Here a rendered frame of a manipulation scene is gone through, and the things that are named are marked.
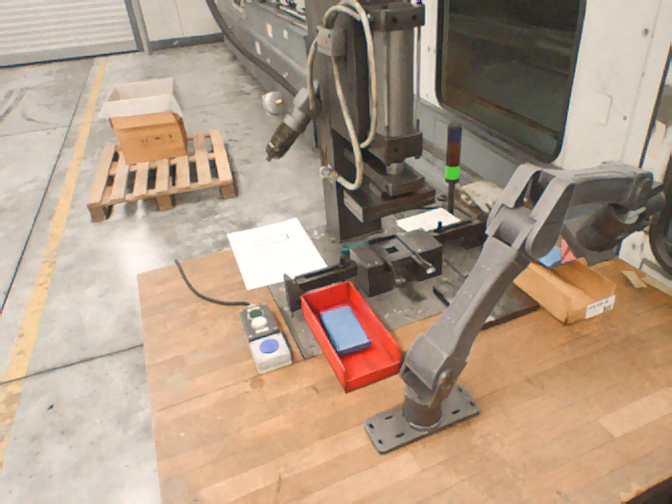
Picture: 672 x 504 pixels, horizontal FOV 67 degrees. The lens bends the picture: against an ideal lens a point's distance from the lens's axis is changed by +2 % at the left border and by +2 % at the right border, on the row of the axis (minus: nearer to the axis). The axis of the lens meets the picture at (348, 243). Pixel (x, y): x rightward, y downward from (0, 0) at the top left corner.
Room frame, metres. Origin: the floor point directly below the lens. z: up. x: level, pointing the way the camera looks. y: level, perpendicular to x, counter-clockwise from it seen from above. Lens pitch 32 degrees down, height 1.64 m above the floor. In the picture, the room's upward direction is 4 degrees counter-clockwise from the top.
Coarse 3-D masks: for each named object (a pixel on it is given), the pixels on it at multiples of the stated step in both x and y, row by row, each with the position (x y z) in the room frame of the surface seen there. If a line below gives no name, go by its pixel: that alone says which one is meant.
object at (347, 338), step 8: (328, 312) 0.89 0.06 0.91; (336, 312) 0.88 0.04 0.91; (344, 312) 0.88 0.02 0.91; (328, 320) 0.86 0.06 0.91; (336, 320) 0.86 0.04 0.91; (344, 320) 0.85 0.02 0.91; (352, 320) 0.85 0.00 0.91; (328, 328) 0.83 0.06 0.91; (336, 328) 0.83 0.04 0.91; (344, 328) 0.83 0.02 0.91; (352, 328) 0.83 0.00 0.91; (336, 336) 0.80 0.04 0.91; (344, 336) 0.80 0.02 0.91; (352, 336) 0.80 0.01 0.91; (360, 336) 0.80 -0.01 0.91; (336, 344) 0.78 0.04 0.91; (344, 344) 0.78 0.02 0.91; (352, 344) 0.78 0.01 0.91; (360, 344) 0.75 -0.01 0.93; (368, 344) 0.76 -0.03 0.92; (336, 352) 0.76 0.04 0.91; (344, 352) 0.75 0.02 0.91
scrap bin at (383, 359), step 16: (336, 288) 0.92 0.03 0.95; (352, 288) 0.91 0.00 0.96; (304, 304) 0.86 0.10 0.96; (320, 304) 0.90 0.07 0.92; (336, 304) 0.91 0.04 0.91; (352, 304) 0.91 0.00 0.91; (320, 320) 0.86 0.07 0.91; (368, 320) 0.83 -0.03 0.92; (320, 336) 0.77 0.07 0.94; (368, 336) 0.80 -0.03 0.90; (384, 336) 0.76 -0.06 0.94; (352, 352) 0.76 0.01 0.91; (368, 352) 0.75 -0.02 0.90; (384, 352) 0.75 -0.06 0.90; (400, 352) 0.70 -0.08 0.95; (336, 368) 0.69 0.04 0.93; (352, 368) 0.71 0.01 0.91; (368, 368) 0.71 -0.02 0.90; (384, 368) 0.69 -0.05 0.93; (400, 368) 0.70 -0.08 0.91; (352, 384) 0.66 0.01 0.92; (368, 384) 0.67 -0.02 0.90
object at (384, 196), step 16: (352, 160) 1.14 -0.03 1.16; (368, 160) 1.12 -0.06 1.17; (400, 160) 1.00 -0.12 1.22; (368, 176) 1.05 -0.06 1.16; (384, 176) 1.00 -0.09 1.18; (400, 176) 0.99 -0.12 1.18; (416, 176) 0.98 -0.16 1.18; (352, 192) 1.01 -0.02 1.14; (368, 192) 1.01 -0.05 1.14; (384, 192) 0.98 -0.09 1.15; (400, 192) 0.96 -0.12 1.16; (416, 192) 0.99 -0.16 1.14; (432, 192) 1.00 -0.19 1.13; (352, 208) 0.98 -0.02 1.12; (368, 208) 0.94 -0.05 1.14; (384, 208) 0.95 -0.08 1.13; (400, 208) 0.97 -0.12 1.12; (416, 208) 0.98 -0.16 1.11
